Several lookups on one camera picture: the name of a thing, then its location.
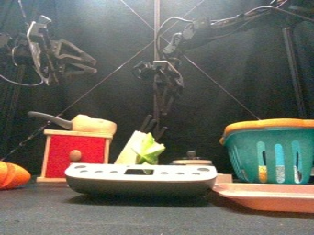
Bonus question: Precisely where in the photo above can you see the orange toy carrot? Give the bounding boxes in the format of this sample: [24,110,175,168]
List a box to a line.
[0,161,33,191]

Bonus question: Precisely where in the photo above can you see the white and grey kitchen scale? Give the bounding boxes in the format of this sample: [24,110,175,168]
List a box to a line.
[64,162,219,199]

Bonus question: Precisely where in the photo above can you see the green toy lettuce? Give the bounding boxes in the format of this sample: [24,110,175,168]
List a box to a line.
[112,130,167,166]

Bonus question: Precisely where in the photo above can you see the black frame post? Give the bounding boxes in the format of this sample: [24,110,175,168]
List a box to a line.
[282,27,309,119]

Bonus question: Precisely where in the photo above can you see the red wooden drawer box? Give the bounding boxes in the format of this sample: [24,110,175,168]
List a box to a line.
[36,129,113,184]

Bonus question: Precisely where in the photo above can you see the metal frame pole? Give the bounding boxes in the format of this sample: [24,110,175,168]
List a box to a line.
[154,0,162,62]

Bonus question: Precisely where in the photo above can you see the small wooden block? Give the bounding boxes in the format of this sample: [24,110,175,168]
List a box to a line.
[215,173,234,185]

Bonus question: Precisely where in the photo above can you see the teal basket with orange rim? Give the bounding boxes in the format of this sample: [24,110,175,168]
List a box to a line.
[218,117,314,185]

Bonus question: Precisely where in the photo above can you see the pink plastic tray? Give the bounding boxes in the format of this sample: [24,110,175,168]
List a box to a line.
[212,182,314,214]

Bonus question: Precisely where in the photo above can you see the pot lid with dark knob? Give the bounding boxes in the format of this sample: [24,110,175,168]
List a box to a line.
[170,151,215,166]

